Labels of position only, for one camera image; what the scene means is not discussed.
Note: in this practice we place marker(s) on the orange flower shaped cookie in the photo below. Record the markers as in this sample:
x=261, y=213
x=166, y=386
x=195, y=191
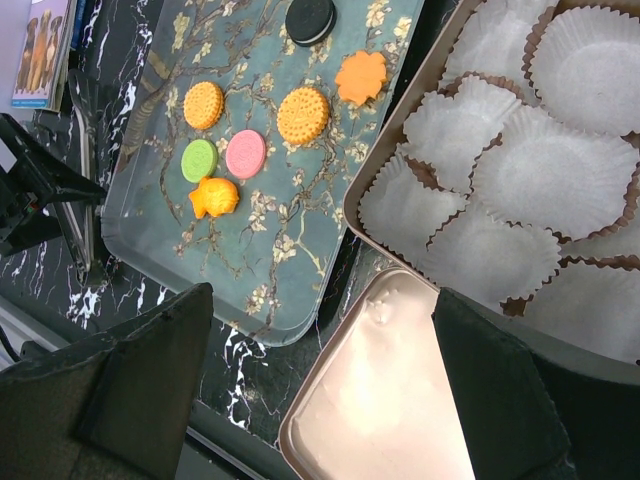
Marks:
x=361, y=77

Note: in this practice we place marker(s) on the large orange round biscuit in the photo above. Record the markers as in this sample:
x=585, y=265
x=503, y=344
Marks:
x=302, y=115

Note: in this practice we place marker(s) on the small orange round biscuit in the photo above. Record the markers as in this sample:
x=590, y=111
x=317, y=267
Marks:
x=203, y=105

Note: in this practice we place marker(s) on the dog picture book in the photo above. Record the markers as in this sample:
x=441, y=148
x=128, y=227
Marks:
x=43, y=67

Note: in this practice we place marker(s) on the green round cookie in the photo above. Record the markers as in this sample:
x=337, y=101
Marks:
x=199, y=160

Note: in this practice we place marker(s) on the floral blossom serving tray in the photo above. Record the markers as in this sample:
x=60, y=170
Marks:
x=270, y=260

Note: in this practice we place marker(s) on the metal tongs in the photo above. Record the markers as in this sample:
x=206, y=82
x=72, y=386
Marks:
x=84, y=96

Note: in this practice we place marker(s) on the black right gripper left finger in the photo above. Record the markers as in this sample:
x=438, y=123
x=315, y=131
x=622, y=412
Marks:
x=114, y=405

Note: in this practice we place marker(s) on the orange fish shaped cookie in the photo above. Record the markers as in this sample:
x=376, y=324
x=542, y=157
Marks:
x=215, y=197

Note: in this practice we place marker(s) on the pink round cookie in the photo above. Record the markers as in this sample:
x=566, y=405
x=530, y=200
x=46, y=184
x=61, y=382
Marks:
x=245, y=154

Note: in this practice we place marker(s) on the white paper cupcake liner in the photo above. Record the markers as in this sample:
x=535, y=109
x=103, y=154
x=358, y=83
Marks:
x=493, y=42
x=546, y=174
x=586, y=70
x=450, y=132
x=488, y=260
x=401, y=214

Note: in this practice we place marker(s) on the rose gold cookie tin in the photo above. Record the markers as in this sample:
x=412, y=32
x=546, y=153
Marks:
x=592, y=300

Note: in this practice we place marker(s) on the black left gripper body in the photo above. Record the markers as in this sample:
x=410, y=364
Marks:
x=35, y=190

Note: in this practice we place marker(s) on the black sandwich cookie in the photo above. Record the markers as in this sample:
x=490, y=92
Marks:
x=308, y=22

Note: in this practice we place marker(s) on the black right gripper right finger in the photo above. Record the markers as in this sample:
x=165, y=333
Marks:
x=532, y=406

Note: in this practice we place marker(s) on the rose gold tin lid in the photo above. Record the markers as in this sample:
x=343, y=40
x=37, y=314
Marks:
x=377, y=403

